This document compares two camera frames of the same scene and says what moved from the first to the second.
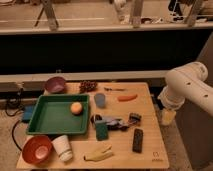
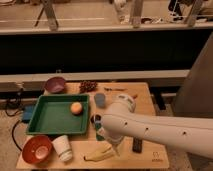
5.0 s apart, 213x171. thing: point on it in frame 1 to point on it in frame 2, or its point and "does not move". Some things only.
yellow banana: (99, 155) does not move
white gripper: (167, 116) to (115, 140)
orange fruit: (76, 108) does not move
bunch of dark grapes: (87, 86) does not move
